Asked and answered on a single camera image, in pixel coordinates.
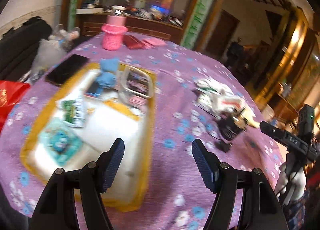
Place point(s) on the clear plastic bag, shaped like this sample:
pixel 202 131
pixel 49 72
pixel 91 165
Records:
pixel 48 52

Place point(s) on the person's right hand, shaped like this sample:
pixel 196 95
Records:
pixel 297 182

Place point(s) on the wooden counter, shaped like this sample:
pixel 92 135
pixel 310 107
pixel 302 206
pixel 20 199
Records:
pixel 150 28

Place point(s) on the blue plush toy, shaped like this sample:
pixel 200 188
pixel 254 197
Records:
pixel 107 77

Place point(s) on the dark red pouch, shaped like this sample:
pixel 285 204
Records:
pixel 132 42

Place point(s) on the dark jacket on post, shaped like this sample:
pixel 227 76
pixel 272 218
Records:
pixel 235 49

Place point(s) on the teal sponge packet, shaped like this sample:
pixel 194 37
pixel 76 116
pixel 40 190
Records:
pixel 60 142

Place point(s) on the black bag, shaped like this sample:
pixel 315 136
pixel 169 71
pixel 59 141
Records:
pixel 22 42

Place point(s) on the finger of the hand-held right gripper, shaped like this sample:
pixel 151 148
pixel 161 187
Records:
pixel 271 129

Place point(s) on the brown wooden door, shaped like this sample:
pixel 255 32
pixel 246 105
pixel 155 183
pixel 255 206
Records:
pixel 220 29

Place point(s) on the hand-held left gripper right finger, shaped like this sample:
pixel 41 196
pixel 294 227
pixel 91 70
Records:
pixel 203 165

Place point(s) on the person's right forearm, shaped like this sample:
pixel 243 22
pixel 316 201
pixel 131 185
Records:
pixel 295 212

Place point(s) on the colourful felt sheet pack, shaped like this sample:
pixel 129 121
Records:
pixel 136 82

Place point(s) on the green white plastic packet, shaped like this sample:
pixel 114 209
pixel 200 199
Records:
pixel 72 111

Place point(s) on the black phone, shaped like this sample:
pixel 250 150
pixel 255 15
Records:
pixel 66 69

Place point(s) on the black round device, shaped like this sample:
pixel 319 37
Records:
pixel 228 128

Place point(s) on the pink bottle silver lid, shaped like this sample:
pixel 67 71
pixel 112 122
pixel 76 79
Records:
pixel 116 21

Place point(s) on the white plastic bag red print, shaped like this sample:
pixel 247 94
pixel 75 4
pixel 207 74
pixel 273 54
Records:
pixel 227 102

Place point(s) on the pink knitted cloth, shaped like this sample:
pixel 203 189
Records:
pixel 153 42

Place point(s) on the pink knitted basket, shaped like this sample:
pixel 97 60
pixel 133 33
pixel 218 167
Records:
pixel 113 39

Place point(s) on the white foam box yellow tape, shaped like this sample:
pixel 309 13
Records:
pixel 125 190

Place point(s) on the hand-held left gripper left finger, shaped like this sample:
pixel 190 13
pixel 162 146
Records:
pixel 113 159

